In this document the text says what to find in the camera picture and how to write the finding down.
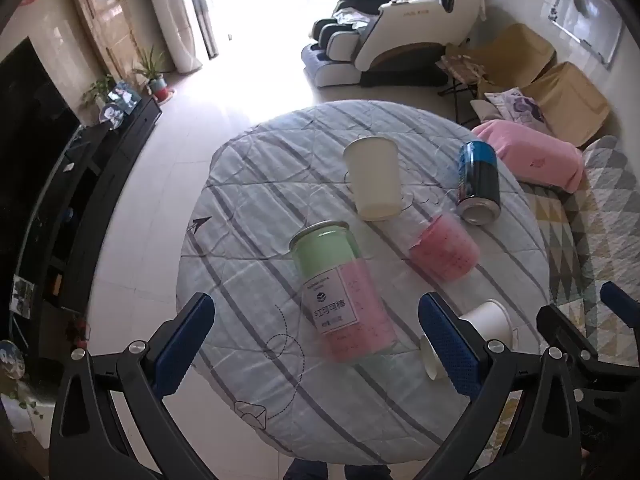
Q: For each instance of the person's dark pants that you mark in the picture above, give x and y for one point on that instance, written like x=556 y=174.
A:
x=345 y=472

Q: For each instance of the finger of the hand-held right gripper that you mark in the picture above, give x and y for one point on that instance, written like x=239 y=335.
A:
x=562 y=325
x=620 y=300

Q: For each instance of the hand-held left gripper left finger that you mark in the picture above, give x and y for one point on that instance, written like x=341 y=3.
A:
x=182 y=347

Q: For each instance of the purple floral pillow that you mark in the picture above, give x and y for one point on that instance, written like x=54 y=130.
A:
x=520 y=105

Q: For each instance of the round photo ornament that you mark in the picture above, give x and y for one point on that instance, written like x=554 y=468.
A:
x=111 y=114

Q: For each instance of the pink plastic cup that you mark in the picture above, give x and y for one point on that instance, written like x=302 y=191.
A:
x=444 y=249

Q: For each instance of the beige curtain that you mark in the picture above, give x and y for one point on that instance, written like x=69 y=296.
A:
x=175 y=10

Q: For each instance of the triangle patterned sofa cover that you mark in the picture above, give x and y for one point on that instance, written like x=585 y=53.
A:
x=590 y=225

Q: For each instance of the wall whiteboard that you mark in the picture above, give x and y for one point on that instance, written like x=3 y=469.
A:
x=585 y=10

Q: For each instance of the round table with striped cloth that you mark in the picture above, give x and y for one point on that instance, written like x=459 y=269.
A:
x=260 y=175

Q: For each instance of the blue drink can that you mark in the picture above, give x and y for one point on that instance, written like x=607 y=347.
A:
x=479 y=180

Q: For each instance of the potted plant in red pot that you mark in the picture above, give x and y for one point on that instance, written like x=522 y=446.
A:
x=155 y=77

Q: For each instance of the small white paper cup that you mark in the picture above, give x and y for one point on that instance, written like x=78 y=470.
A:
x=487 y=322

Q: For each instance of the photo frame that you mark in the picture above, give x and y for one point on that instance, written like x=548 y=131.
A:
x=124 y=97

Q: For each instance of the wooden door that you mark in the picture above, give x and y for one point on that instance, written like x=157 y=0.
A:
x=100 y=15

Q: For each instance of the red flower ornament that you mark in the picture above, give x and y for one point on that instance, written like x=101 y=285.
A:
x=77 y=331

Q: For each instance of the round decorative plate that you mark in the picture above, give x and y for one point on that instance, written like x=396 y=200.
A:
x=9 y=362

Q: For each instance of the folding stool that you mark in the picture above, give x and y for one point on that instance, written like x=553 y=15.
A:
x=460 y=72

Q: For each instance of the white massage chair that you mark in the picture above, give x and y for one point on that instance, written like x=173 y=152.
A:
x=400 y=25

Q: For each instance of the black television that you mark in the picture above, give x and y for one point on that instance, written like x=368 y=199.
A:
x=30 y=130

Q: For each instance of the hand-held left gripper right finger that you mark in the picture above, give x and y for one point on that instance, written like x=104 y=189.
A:
x=450 y=347

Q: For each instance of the small green potted plant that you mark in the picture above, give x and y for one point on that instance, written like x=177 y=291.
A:
x=97 y=90

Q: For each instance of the pink pillow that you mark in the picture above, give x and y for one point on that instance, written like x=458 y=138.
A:
x=535 y=152

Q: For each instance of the black television cabinet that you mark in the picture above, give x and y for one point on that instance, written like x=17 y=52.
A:
x=100 y=170

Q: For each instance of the large white paper cup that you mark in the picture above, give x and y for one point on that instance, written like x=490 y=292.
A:
x=374 y=180

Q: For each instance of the green and pink canister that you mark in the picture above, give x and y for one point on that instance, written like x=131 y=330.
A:
x=345 y=295

